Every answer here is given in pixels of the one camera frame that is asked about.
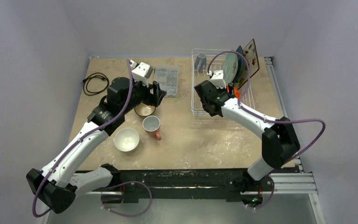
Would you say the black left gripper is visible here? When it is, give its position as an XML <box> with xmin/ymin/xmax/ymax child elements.
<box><xmin>121</xmin><ymin>77</ymin><xmax>165</xmax><ymax>114</ymax></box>

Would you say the grey printed mug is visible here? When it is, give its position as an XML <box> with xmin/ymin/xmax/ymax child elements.
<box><xmin>194</xmin><ymin>52</ymin><xmax>207</xmax><ymax>73</ymax></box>

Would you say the orange bowl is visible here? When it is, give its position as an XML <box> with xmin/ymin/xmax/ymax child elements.
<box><xmin>233</xmin><ymin>87</ymin><xmax>241</xmax><ymax>98</ymax></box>

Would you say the light green round plate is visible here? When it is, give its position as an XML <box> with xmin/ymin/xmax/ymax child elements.
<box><xmin>222</xmin><ymin>53</ymin><xmax>238</xmax><ymax>84</ymax></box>

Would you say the teal square plate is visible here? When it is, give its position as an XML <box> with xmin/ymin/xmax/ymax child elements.
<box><xmin>233</xmin><ymin>45</ymin><xmax>244</xmax><ymax>85</ymax></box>

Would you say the square floral plate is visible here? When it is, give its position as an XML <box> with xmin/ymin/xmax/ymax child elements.
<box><xmin>236</xmin><ymin>39</ymin><xmax>260</xmax><ymax>89</ymax></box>

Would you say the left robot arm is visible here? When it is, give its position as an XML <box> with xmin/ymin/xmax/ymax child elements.
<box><xmin>26</xmin><ymin>77</ymin><xmax>166</xmax><ymax>217</ymax></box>

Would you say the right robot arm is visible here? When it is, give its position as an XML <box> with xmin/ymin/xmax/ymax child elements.
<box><xmin>194</xmin><ymin>80</ymin><xmax>300</xmax><ymax>190</ymax></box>

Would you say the clear plastic screw box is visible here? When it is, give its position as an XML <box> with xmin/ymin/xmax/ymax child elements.
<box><xmin>154</xmin><ymin>65</ymin><xmax>179</xmax><ymax>98</ymax></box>

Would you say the brown rimmed beige bowl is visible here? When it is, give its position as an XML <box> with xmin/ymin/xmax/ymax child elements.
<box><xmin>134</xmin><ymin>103</ymin><xmax>156</xmax><ymax>117</ymax></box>

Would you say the pink flowered mug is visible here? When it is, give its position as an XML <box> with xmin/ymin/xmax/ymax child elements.
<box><xmin>142</xmin><ymin>116</ymin><xmax>162</xmax><ymax>140</ymax></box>

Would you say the white bowl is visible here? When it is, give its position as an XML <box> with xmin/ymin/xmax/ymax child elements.
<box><xmin>114</xmin><ymin>128</ymin><xmax>140</xmax><ymax>152</ymax></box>

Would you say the white wire dish rack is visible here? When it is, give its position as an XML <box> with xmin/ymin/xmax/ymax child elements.
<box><xmin>191</xmin><ymin>49</ymin><xmax>255</xmax><ymax>117</ymax></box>

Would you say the black coiled cable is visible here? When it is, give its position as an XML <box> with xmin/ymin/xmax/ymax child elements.
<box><xmin>82</xmin><ymin>72</ymin><xmax>110</xmax><ymax>97</ymax></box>

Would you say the black table edge rail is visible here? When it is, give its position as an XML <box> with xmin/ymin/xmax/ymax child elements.
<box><xmin>44</xmin><ymin>168</ymin><xmax>318</xmax><ymax>205</ymax></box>

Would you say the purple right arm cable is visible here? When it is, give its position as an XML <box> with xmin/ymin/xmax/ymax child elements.
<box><xmin>207</xmin><ymin>51</ymin><xmax>326</xmax><ymax>211</ymax></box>

